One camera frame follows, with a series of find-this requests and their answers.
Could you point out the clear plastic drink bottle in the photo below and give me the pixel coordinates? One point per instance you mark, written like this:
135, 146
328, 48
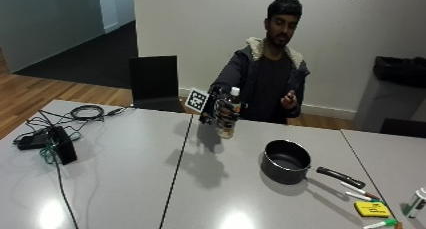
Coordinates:
230, 117

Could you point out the the person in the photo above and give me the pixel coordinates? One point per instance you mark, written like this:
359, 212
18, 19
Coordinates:
271, 79

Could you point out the white marker cube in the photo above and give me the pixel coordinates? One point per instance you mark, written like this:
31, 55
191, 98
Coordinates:
196, 100

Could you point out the black chair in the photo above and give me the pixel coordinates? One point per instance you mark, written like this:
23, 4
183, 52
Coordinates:
154, 82

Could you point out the grey bin with black bag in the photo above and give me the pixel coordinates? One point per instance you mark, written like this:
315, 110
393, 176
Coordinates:
391, 95

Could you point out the dark chair back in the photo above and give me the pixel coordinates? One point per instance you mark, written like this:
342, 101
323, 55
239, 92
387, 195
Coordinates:
403, 127

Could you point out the white marker with red cap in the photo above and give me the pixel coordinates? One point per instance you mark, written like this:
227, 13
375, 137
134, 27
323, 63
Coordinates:
360, 190

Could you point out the white marker with green cap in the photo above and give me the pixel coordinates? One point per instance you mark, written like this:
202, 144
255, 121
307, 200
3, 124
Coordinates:
362, 197

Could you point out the yellow sticky note pad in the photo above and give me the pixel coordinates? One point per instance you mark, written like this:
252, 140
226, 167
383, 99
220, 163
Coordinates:
372, 209

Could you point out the black device box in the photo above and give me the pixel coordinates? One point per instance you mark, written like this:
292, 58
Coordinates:
63, 145

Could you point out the white bottle with green label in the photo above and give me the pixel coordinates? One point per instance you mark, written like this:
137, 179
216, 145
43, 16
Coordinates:
417, 202

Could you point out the green-tipped white marker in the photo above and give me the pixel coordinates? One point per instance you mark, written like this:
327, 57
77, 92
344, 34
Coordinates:
380, 224

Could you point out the black flat device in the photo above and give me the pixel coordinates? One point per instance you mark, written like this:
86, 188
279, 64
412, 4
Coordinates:
31, 141

